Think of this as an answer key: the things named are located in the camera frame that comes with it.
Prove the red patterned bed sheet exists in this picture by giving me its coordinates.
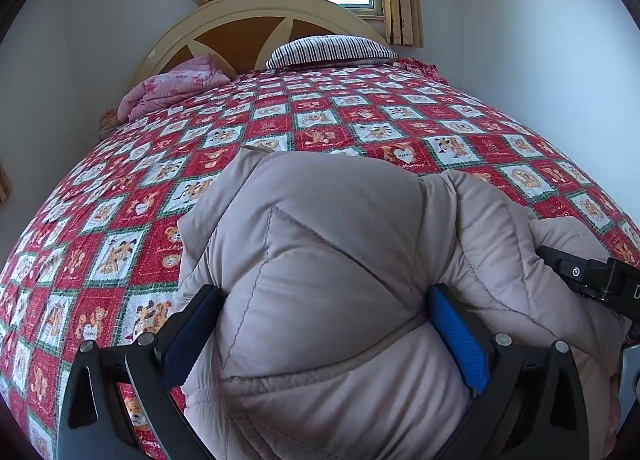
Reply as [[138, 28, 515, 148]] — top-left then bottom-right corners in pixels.
[[0, 58, 640, 460]]

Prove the beige puffer jacket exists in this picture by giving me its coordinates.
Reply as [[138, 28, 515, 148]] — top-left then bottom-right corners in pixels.
[[176, 145, 632, 460]]

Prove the cream wooden headboard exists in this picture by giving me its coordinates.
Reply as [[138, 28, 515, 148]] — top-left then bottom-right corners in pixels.
[[127, 0, 388, 91]]

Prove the striped pillow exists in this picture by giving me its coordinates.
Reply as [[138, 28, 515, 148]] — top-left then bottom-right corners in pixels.
[[265, 35, 400, 70]]

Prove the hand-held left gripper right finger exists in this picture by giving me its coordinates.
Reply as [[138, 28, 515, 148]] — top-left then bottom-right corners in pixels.
[[427, 284, 593, 460]]

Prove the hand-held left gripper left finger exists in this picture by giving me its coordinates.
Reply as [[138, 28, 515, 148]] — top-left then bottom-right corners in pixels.
[[57, 284, 231, 460]]

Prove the pink folded blanket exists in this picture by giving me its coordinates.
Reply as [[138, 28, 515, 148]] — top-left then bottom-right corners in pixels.
[[117, 53, 232, 122]]

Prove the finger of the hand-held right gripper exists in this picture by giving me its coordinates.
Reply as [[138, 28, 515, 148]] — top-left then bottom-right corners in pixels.
[[536, 245, 613, 298]]

